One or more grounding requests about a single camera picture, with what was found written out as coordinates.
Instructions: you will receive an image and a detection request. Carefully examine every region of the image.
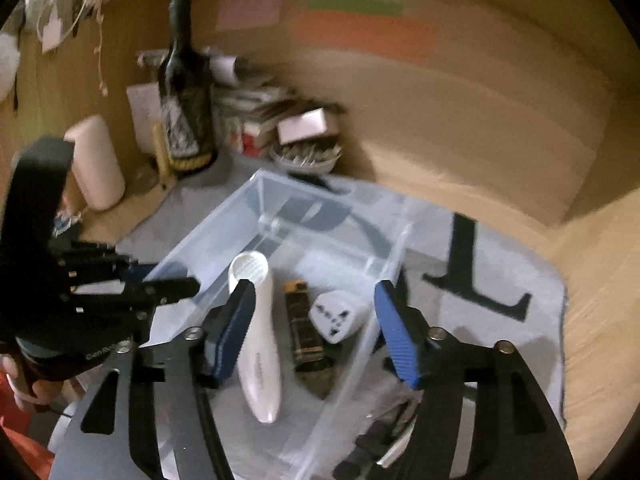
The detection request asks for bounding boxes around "orange sticky note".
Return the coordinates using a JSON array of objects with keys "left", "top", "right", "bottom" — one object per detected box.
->
[{"left": 293, "top": 9, "right": 437, "bottom": 61}]

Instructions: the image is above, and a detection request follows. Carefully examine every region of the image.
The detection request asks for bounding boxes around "dark wine bottle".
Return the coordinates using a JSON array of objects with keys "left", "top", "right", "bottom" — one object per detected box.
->
[{"left": 157, "top": 0, "right": 219, "bottom": 174}]

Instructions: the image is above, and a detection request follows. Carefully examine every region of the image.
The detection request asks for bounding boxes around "grey mat with black letters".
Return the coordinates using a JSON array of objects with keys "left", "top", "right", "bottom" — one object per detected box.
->
[{"left": 117, "top": 157, "right": 569, "bottom": 480}]

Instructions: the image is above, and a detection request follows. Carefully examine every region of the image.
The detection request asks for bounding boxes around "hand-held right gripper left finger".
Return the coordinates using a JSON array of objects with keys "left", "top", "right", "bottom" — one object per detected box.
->
[{"left": 50, "top": 279, "right": 257, "bottom": 480}]

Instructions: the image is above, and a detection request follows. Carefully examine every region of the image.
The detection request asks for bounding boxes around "beaded string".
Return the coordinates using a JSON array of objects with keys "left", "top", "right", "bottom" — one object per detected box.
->
[{"left": 94, "top": 0, "right": 110, "bottom": 97}]

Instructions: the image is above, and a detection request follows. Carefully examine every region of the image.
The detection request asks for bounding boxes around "red garment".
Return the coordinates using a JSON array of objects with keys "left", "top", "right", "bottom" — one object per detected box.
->
[{"left": 0, "top": 375, "right": 57, "bottom": 467}]

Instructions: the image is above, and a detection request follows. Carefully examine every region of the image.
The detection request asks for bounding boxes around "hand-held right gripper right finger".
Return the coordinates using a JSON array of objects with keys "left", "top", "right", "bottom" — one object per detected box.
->
[{"left": 373, "top": 279, "right": 579, "bottom": 480}]

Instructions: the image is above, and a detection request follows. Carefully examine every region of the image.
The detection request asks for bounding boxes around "pale pink cylinder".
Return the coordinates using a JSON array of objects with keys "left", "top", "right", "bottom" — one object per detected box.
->
[{"left": 64, "top": 114, "right": 126, "bottom": 211}]

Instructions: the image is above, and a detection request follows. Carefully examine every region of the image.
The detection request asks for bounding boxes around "pink sticky note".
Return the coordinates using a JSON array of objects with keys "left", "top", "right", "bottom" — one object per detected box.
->
[{"left": 215, "top": 0, "right": 285, "bottom": 31}]

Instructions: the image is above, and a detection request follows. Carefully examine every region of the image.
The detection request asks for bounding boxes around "white paper tag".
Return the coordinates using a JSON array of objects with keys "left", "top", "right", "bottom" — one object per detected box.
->
[{"left": 40, "top": 9, "right": 66, "bottom": 54}]

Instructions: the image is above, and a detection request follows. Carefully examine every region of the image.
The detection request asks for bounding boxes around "green sticky note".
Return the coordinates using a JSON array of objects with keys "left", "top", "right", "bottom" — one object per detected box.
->
[{"left": 307, "top": 0, "right": 405, "bottom": 17}]

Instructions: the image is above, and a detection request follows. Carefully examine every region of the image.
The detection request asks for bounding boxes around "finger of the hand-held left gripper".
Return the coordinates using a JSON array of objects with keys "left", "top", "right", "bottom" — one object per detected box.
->
[
  {"left": 74, "top": 276, "right": 201, "bottom": 322},
  {"left": 54, "top": 242, "right": 162, "bottom": 287}
]

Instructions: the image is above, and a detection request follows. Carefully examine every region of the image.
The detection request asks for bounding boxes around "small white box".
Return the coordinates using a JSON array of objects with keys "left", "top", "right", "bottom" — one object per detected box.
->
[{"left": 277, "top": 108, "right": 329, "bottom": 144}]

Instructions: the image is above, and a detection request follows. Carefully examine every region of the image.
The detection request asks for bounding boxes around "stack of books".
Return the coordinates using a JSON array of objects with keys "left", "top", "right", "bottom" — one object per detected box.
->
[{"left": 214, "top": 72, "right": 347, "bottom": 157}]

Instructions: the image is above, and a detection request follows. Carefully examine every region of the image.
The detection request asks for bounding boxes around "white paper note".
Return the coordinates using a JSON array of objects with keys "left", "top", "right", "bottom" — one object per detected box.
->
[{"left": 126, "top": 83, "right": 166, "bottom": 154}]

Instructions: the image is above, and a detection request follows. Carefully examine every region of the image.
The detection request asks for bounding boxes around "clear plastic storage box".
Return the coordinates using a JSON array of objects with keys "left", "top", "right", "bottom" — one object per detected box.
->
[{"left": 145, "top": 168, "right": 416, "bottom": 480}]

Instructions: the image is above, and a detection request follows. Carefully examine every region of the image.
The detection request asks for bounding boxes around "person's left hand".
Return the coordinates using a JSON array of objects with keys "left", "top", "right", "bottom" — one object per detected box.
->
[{"left": 0, "top": 354, "right": 39, "bottom": 414}]

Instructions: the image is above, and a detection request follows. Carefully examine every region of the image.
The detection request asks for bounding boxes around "rolled paper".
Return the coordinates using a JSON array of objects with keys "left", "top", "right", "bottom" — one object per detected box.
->
[{"left": 204, "top": 54, "right": 242, "bottom": 82}]

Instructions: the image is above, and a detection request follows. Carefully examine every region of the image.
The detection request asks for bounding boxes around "black handled tool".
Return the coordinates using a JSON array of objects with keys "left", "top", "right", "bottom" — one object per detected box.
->
[{"left": 332, "top": 400, "right": 419, "bottom": 480}]

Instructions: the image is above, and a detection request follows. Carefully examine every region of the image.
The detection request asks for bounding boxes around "white bowl of clips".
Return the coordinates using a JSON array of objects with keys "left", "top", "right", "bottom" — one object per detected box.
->
[{"left": 269, "top": 140, "right": 344, "bottom": 174}]

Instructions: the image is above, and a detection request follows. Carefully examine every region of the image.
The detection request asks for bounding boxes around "white handheld electric device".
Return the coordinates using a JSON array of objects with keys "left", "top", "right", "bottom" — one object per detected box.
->
[{"left": 227, "top": 251, "right": 282, "bottom": 424}]

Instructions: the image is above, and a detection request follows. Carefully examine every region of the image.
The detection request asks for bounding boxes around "red box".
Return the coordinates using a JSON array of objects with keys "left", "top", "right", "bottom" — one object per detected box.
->
[{"left": 239, "top": 125, "right": 274, "bottom": 159}]

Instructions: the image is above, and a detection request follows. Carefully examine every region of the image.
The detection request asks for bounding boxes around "white plug adapter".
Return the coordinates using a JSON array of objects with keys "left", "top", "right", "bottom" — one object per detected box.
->
[{"left": 308, "top": 289, "right": 369, "bottom": 345}]

